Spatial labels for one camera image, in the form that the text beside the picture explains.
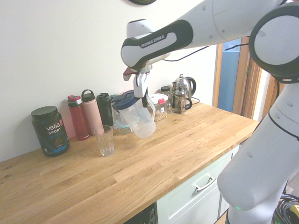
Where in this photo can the clear glass tumbler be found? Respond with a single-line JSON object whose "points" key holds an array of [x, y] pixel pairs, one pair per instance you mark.
{"points": [[105, 142]]}

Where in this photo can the wooden door frame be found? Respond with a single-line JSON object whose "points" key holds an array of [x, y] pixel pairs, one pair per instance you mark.
{"points": [[253, 88]]}

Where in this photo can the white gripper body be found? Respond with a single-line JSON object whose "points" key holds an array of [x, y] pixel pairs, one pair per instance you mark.
{"points": [[140, 85]]}

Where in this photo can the pink water bottle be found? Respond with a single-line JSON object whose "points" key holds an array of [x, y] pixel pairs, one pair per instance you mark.
{"points": [[92, 114]]}

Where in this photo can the black built-in appliance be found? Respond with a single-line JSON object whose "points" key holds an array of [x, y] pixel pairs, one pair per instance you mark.
{"points": [[144, 215]]}

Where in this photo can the glass French press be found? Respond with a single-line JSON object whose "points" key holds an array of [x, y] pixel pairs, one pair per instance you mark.
{"points": [[180, 100]]}

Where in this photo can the maroon wrist camera mount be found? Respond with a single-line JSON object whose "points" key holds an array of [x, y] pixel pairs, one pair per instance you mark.
{"points": [[127, 73]]}

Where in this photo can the dark round wall object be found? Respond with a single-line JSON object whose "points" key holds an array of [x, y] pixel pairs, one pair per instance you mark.
{"points": [[141, 1]]}

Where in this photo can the yellow box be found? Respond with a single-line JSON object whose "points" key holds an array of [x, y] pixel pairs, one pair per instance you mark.
{"points": [[294, 215]]}

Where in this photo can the black shaker bottle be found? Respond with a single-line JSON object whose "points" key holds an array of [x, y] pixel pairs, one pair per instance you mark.
{"points": [[105, 109]]}

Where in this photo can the clear glass measuring jug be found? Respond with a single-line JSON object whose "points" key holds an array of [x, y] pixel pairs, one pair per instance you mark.
{"points": [[119, 128]]}

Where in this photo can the pale green cabinet drawer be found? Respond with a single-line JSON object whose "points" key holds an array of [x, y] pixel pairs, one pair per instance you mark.
{"points": [[182, 200]]}

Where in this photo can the red water bottle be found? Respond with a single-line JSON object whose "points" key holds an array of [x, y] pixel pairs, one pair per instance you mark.
{"points": [[78, 119]]}

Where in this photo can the stainless steel electric kettle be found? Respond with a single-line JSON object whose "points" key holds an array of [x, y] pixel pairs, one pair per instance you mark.
{"points": [[187, 85]]}

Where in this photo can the clear container with red clips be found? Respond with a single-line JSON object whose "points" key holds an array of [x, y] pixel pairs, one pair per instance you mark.
{"points": [[161, 110]]}

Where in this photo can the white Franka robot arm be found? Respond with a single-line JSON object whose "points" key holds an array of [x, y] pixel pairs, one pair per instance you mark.
{"points": [[210, 23]]}

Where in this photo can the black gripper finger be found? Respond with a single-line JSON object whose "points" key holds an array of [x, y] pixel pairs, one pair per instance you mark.
{"points": [[144, 102]]}

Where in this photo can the glass jar with black lid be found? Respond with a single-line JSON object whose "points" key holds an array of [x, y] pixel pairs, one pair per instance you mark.
{"points": [[167, 93]]}

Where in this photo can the black Vega protein tub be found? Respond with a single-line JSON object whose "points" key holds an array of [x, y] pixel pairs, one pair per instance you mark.
{"points": [[50, 133]]}

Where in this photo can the clear pitcher with blue lid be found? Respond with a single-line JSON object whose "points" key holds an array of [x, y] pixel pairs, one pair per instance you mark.
{"points": [[140, 121]]}

